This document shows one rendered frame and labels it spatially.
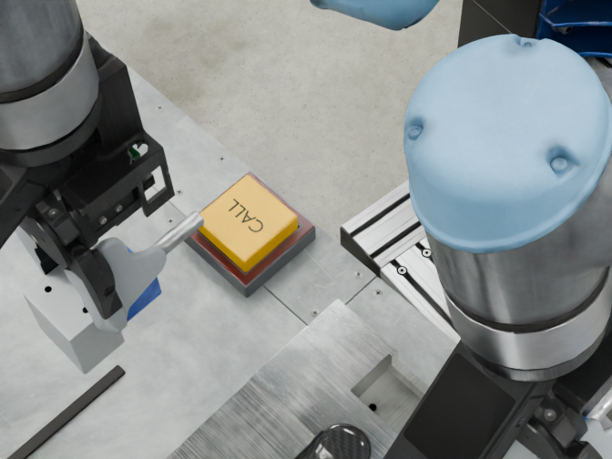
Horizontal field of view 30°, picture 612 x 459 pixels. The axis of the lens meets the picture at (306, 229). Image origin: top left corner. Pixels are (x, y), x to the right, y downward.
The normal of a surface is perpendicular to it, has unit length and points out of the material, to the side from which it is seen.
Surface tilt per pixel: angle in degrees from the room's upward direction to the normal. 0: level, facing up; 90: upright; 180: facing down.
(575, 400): 11
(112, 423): 0
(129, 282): 79
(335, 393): 0
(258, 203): 0
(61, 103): 90
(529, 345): 90
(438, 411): 40
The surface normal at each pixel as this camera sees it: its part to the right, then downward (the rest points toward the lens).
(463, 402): -0.58, -0.09
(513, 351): -0.25, 0.86
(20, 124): 0.28, 0.82
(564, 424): 0.25, -0.06
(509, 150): -0.23, -0.51
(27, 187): 0.68, 0.62
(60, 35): 0.84, 0.45
